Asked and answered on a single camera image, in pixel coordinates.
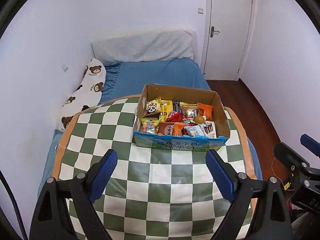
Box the white chocolate biscuit pack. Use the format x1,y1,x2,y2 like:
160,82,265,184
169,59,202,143
202,121,217,139

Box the white grey snack pack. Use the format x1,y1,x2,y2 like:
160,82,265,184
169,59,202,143
184,125,205,137

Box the orange jelly cup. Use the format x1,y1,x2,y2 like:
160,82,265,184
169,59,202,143
191,115,206,125

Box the orange pastry snack pack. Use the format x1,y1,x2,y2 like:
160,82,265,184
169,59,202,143
172,122,185,137

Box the colourful candy balls bag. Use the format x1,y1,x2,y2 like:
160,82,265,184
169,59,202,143
140,118,159,134

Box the yellow cracker bag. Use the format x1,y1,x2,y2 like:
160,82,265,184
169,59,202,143
180,102,198,118

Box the brown snack pack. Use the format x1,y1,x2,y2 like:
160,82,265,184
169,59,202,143
158,122,175,135

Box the small red snack pack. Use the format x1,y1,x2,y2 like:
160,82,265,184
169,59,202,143
166,111,183,122

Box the panda mushroom snack pack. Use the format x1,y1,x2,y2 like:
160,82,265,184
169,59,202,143
144,97,161,116

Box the yellow black snack bag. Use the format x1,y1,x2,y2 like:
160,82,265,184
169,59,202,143
159,100,181,122

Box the green white checkered mat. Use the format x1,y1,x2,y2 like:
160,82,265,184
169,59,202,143
51,94,258,240

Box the bear print bolster pillow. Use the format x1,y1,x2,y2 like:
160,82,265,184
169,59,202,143
56,58,106,131

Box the cardboard milk box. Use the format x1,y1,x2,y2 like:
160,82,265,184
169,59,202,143
133,84,231,151

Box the grey white pillow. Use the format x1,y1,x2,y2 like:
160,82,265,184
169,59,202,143
92,30,196,63

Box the white door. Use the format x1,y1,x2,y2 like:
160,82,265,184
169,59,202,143
201,0,256,80

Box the white cable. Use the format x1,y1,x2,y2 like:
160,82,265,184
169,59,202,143
271,157,295,192

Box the black cable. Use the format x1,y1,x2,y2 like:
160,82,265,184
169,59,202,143
0,169,29,240

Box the white wall socket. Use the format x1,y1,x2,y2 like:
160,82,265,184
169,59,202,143
61,64,68,72

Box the metal door handle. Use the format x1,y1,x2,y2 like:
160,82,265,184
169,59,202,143
210,26,220,38

